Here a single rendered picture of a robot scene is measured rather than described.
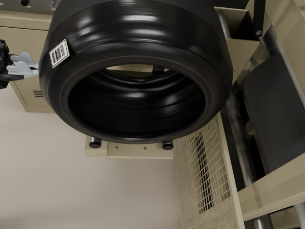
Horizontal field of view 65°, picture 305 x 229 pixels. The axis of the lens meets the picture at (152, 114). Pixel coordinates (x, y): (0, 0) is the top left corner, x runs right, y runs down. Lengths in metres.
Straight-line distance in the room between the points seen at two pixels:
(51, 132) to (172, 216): 1.11
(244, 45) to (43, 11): 1.00
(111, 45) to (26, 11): 1.00
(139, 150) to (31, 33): 0.88
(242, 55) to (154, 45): 0.57
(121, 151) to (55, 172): 0.94
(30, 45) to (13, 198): 1.00
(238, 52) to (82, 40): 0.64
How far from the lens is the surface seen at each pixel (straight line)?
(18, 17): 1.48
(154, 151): 1.04
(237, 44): 0.98
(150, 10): 0.54
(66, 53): 0.55
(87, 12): 0.57
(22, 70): 0.77
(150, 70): 1.09
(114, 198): 1.79
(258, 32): 0.97
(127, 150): 1.03
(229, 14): 1.12
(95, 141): 0.92
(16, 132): 2.11
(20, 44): 1.58
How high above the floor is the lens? 1.75
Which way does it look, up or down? 57 degrees down
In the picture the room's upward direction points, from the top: 14 degrees clockwise
